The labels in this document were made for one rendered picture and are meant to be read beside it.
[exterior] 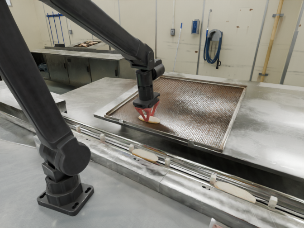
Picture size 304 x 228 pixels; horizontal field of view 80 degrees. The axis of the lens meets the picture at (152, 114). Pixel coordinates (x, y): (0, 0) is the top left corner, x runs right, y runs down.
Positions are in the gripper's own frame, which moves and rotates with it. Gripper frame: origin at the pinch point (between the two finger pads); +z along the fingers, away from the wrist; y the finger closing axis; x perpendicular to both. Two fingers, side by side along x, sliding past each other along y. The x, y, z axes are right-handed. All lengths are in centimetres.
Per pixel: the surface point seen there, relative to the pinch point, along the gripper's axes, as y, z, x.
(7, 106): 23, -4, -64
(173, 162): 14.8, 3.5, 17.6
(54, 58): -189, 53, -366
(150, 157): 17.0, 2.2, 10.5
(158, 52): -351, 74, -191
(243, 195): 18.3, 2.0, 37.9
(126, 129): 1.7, 8.8, -12.0
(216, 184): 17.9, 2.4, 31.6
